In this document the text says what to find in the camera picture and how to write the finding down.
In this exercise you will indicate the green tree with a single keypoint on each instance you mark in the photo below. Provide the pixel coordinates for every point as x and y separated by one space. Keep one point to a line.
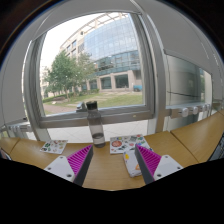
63 73

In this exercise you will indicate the white rail with knobs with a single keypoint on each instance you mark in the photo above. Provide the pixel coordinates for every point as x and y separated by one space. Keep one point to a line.
186 111
16 127

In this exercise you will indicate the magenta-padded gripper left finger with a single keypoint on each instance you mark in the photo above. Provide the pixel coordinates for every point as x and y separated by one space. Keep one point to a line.
66 165

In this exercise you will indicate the clear grey drink bottle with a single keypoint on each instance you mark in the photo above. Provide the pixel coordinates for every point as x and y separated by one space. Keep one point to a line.
96 123

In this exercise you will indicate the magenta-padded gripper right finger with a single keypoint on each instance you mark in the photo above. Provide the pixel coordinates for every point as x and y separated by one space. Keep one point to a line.
160 165

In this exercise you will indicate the grey window frame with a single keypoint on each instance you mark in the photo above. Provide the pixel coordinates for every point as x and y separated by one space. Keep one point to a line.
116 116

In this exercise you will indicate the large sticker sheet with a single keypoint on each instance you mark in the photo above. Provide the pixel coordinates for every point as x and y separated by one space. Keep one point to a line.
121 143

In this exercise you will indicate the glass office building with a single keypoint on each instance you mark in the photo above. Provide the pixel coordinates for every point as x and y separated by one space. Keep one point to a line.
110 43

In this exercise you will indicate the small sticker sheet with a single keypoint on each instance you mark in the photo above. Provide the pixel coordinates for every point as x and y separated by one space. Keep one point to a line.
54 146

